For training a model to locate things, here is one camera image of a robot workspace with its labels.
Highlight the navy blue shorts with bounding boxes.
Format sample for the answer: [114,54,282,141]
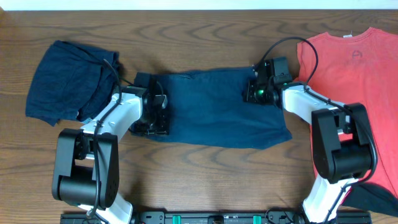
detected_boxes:
[148,67,292,149]

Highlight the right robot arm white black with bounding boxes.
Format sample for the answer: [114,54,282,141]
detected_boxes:
[244,75,377,223]

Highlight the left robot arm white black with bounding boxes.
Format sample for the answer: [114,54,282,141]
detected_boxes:
[52,77,169,224]

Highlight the folded navy blue garment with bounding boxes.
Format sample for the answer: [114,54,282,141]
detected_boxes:
[25,40,119,126]

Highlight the red t-shirt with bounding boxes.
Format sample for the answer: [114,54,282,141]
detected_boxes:
[297,27,397,197]

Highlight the black garment under t-shirt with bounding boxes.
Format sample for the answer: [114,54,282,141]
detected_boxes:
[342,184,397,217]

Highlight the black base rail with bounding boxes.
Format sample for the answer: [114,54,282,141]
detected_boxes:
[60,208,373,224]

